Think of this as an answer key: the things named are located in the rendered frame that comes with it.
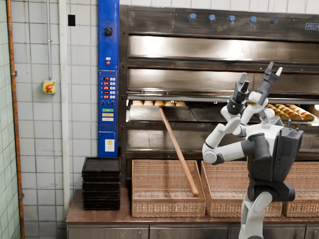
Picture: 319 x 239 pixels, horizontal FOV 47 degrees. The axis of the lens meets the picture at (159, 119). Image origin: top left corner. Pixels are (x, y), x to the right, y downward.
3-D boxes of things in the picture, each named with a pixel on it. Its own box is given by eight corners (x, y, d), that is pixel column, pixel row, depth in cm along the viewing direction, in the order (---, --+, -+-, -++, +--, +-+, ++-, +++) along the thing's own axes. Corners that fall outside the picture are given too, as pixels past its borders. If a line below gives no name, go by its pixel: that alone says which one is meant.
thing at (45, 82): (44, 91, 294) (44, 79, 291) (57, 92, 294) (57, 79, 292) (42, 93, 286) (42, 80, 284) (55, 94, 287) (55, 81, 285)
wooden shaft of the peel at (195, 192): (199, 197, 182) (199, 192, 181) (192, 197, 182) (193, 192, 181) (162, 110, 346) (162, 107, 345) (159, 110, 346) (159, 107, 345)
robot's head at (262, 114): (275, 117, 224) (268, 105, 225) (271, 120, 217) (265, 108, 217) (265, 121, 228) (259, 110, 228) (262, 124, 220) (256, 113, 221)
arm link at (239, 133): (243, 140, 271) (270, 135, 255) (232, 141, 262) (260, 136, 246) (240, 124, 273) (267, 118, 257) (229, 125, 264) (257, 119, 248)
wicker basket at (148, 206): (130, 188, 320) (131, 159, 313) (194, 188, 325) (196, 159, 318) (130, 218, 273) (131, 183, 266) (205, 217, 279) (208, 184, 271)
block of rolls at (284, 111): (245, 104, 389) (245, 99, 387) (288, 105, 393) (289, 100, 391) (265, 120, 330) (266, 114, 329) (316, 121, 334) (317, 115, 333)
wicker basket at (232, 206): (197, 189, 325) (200, 160, 318) (259, 189, 330) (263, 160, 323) (209, 218, 278) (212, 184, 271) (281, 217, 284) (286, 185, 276)
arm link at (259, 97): (267, 90, 258) (259, 105, 260) (254, 84, 256) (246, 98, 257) (274, 93, 247) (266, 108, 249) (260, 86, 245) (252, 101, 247)
